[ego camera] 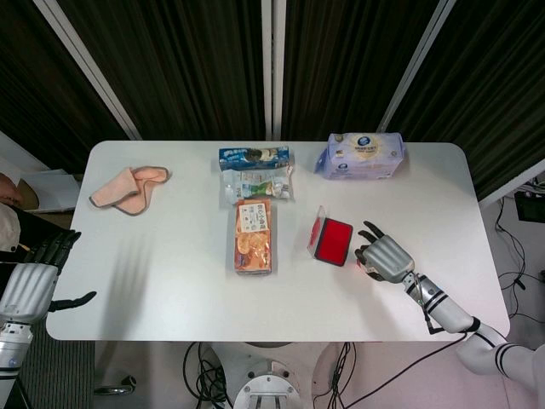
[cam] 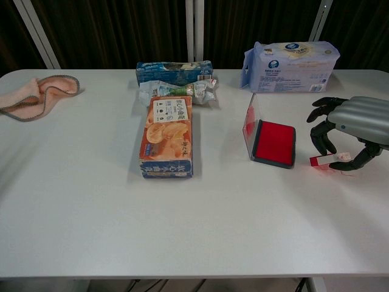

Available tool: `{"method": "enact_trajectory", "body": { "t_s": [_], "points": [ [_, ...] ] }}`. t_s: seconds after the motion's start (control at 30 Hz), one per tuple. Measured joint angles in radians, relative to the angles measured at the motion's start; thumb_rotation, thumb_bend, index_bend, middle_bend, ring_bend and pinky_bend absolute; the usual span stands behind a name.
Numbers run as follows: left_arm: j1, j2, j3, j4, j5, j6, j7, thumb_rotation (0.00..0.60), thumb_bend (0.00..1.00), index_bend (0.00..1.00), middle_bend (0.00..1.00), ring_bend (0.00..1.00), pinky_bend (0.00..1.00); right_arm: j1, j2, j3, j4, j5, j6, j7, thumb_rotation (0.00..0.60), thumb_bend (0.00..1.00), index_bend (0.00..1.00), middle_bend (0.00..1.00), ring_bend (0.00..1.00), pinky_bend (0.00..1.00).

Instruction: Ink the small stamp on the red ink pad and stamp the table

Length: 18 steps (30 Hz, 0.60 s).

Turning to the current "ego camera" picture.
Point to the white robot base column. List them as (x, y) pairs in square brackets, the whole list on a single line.
[(270, 383)]

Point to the white partition post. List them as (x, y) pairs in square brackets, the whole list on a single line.
[(89, 72), (511, 183), (272, 68), (415, 68)]

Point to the blue cookie box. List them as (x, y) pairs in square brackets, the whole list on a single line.
[(255, 158)]

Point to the person in beige clothes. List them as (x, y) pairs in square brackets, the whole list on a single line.
[(8, 226)]

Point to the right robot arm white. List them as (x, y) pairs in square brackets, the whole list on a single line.
[(451, 309)]

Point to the black monitor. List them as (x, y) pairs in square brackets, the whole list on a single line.
[(530, 206)]

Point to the orange cracker box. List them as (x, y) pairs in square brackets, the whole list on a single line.
[(254, 238)]

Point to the black pleated curtain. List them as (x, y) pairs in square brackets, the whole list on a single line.
[(349, 64), (38, 72), (489, 85), (179, 64)]

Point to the purple tissue pack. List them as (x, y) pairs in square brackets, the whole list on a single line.
[(362, 155)]

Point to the small white block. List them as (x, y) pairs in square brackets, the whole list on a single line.
[(367, 269)]

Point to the red ink pad case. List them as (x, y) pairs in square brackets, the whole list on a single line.
[(334, 243)]

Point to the pink cloth grey trim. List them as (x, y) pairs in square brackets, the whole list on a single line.
[(127, 191)]

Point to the clear snack bag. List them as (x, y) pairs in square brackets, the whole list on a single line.
[(255, 187)]

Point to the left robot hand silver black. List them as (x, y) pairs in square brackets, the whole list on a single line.
[(27, 289)]

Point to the white cardboard box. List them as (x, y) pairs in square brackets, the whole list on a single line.
[(55, 191)]

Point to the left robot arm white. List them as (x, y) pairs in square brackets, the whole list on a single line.
[(13, 349)]

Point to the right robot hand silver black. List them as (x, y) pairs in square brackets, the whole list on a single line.
[(389, 257)]

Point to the chrome caster wheel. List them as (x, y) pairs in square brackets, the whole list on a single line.
[(121, 383)]

